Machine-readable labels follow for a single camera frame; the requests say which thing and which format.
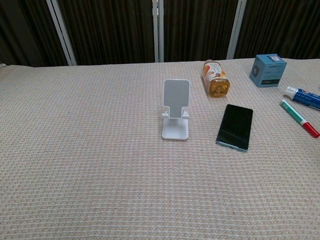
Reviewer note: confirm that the black smartphone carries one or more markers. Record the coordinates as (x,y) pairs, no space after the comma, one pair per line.
(235,126)

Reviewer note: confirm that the white phone stand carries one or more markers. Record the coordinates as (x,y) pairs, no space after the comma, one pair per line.
(175,107)

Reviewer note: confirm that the orange juice bottle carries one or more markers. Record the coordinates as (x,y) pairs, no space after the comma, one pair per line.
(216,77)

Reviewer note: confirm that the beige woven tablecloth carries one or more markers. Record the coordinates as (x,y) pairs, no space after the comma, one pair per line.
(100,162)

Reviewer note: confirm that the blue cardboard box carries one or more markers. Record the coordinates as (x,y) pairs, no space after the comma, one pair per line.
(267,71)

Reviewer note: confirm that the green white red marker pen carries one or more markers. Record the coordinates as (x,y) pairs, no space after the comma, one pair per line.
(298,118)

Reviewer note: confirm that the blue and white toothpaste tube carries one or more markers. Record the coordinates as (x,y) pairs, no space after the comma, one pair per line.
(305,97)

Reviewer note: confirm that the white folding screen frame post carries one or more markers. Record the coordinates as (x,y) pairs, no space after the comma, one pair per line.
(236,27)
(158,30)
(61,30)

